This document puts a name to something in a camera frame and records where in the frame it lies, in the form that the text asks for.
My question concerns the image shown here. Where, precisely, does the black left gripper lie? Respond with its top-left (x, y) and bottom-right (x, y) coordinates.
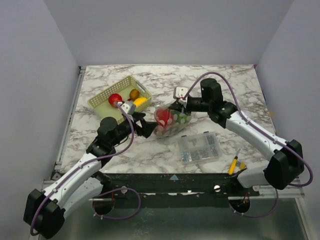
top-left (111, 112), bottom-right (158, 147)

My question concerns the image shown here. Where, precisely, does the green bell pepper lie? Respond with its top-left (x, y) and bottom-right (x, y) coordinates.
top-left (171, 110), bottom-right (192, 128)

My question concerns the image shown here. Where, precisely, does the red toy bell pepper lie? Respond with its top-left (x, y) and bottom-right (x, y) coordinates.
top-left (154, 108), bottom-right (173, 128)

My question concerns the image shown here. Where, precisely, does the clear zip top bag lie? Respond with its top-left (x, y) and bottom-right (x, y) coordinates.
top-left (153, 104), bottom-right (193, 138)

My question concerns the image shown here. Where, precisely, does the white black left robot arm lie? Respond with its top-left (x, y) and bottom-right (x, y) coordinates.
top-left (23, 112), bottom-right (158, 239)

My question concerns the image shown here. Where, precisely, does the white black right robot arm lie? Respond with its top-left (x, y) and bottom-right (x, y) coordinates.
top-left (170, 78), bottom-right (305, 196)

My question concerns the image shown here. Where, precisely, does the clear plastic screw box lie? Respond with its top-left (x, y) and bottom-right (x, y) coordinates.
top-left (177, 131), bottom-right (222, 165)

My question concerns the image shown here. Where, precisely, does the red toy strawberry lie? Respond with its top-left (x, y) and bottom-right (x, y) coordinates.
top-left (108, 93), bottom-right (123, 108)

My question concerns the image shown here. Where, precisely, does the pale green perforated basket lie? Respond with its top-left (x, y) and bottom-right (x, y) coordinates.
top-left (87, 75), bottom-right (152, 123)

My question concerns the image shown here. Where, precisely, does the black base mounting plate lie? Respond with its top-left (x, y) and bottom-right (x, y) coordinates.
top-left (92, 173), bottom-right (259, 214)

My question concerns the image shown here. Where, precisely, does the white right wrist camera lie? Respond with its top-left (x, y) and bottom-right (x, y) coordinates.
top-left (173, 86), bottom-right (189, 106)

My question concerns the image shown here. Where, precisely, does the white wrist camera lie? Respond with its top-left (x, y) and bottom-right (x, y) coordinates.
top-left (173, 86), bottom-right (189, 106)
top-left (119, 101), bottom-right (137, 116)

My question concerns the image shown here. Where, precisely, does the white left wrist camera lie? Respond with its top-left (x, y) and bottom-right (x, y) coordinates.
top-left (119, 101), bottom-right (137, 116)

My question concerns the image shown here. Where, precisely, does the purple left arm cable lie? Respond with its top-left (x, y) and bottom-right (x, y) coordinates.
top-left (29, 101), bottom-right (142, 236)

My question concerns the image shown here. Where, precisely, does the yellow handled screwdriver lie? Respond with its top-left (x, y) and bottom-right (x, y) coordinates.
top-left (228, 148), bottom-right (241, 175)

